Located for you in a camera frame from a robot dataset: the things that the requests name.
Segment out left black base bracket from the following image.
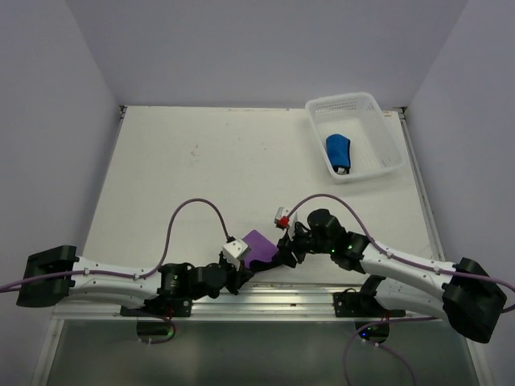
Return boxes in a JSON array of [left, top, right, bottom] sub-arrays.
[[120, 298, 192, 318]]

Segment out purple towel black trim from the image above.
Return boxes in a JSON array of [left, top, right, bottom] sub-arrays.
[[242, 230, 284, 273]]

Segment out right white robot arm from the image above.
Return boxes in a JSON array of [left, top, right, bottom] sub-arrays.
[[274, 207, 507, 343]]

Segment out blue towel black trim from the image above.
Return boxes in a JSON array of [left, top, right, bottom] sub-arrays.
[[325, 133, 351, 175]]

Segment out white plastic basket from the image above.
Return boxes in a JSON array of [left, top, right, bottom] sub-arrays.
[[305, 92, 406, 183]]

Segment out right black base bracket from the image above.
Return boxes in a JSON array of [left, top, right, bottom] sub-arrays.
[[332, 289, 406, 318]]

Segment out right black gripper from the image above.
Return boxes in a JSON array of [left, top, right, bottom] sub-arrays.
[[272, 222, 333, 269]]

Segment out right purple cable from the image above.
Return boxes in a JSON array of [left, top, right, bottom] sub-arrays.
[[289, 194, 515, 386]]

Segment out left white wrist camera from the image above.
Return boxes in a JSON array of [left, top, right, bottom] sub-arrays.
[[221, 239, 250, 269]]

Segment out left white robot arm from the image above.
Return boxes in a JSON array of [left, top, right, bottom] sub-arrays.
[[16, 245, 254, 316]]

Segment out aluminium mounting rail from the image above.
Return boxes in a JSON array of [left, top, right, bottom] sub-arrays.
[[51, 281, 476, 322]]

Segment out black base bracket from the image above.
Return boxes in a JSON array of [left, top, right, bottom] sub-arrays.
[[332, 289, 406, 318], [120, 298, 192, 318]]

